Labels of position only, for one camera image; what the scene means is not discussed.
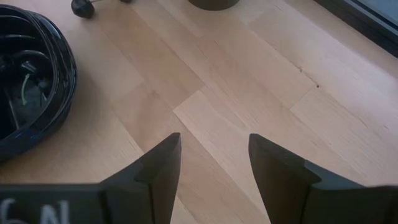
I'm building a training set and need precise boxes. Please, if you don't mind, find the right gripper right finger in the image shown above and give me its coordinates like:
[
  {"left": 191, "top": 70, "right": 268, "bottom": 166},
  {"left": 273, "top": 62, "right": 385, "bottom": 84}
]
[{"left": 248, "top": 133, "right": 388, "bottom": 224}]

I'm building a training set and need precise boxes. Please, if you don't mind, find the black aluminium table frame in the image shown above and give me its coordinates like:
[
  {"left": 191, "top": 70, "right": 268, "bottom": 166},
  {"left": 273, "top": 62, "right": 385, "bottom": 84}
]
[{"left": 312, "top": 0, "right": 398, "bottom": 59}]

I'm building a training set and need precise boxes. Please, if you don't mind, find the black plastic two-compartment container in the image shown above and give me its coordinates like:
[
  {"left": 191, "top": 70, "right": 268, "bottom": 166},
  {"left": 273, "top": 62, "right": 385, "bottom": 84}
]
[{"left": 0, "top": 4, "right": 78, "bottom": 162}]

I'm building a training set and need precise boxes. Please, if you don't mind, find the green potted plant black pot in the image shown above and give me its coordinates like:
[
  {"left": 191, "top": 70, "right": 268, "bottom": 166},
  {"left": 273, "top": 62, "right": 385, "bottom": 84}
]
[{"left": 188, "top": 0, "right": 240, "bottom": 11}]

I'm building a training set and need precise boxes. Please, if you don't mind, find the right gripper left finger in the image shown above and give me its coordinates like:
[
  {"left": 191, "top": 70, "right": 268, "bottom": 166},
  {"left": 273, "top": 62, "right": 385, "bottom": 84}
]
[{"left": 99, "top": 132, "right": 182, "bottom": 224}]

